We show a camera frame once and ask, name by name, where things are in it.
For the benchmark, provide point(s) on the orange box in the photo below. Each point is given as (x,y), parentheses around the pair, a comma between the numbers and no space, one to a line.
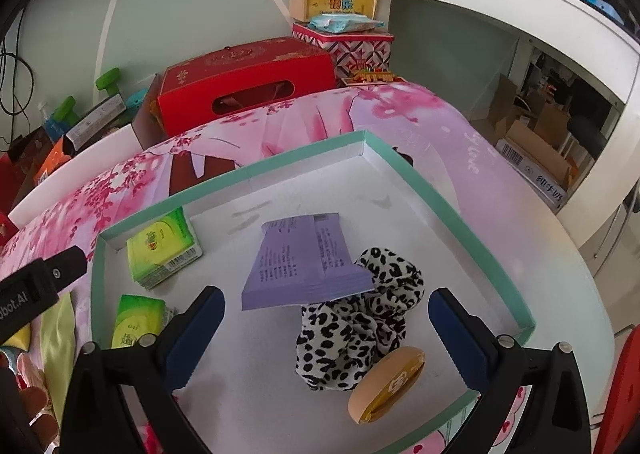
(52,161)

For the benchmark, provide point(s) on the black and white box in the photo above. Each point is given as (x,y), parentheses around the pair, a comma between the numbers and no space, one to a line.
(95,121)

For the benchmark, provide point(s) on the purple wipes packet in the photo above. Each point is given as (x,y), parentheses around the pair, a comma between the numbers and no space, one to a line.
(295,264)

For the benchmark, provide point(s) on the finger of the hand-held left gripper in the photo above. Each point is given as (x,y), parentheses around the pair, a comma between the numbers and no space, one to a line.
(62,266)

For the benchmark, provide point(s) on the blue liquid bottle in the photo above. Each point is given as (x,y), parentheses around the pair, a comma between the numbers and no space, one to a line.
(50,121)

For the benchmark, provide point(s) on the white foam board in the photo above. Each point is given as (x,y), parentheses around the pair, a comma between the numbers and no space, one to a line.
(75,169)

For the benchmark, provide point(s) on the red white patterned tin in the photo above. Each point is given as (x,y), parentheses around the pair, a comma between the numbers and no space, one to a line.
(360,51)

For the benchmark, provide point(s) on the white tray with teal rim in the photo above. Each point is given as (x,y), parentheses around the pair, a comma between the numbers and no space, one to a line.
(260,359)

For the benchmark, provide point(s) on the blue wet wipes pack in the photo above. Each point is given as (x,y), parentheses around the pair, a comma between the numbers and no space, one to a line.
(345,23)

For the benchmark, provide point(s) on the leopard print scrunchie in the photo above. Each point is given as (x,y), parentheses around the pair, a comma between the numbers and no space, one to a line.
(340,334)

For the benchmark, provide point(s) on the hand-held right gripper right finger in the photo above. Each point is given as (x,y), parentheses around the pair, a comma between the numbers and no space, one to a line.
(460,339)

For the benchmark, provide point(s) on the cardboard box with barcode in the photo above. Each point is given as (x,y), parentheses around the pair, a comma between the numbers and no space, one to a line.
(535,164)

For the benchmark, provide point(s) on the red stool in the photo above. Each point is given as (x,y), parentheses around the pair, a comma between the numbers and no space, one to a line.
(617,394)

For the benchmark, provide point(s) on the small teal box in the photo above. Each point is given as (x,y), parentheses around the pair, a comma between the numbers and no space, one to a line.
(137,99)

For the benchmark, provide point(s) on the yellow-green cloth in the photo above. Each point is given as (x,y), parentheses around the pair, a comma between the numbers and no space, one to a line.
(57,339)

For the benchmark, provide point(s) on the green dumbbell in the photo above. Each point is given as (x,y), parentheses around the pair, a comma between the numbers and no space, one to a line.
(65,109)
(107,80)

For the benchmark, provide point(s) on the plain cardboard box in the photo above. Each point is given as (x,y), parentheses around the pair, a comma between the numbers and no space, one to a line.
(505,104)

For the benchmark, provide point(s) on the green tissue pack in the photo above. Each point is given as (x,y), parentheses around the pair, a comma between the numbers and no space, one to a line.
(160,246)
(135,319)

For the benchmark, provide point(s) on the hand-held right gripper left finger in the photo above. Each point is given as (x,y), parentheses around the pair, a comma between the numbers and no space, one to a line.
(192,339)

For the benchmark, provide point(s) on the red gift box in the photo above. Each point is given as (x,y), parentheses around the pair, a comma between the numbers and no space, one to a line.
(240,69)

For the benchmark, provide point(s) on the brown cardboard box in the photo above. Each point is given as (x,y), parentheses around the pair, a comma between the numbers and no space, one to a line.
(27,146)

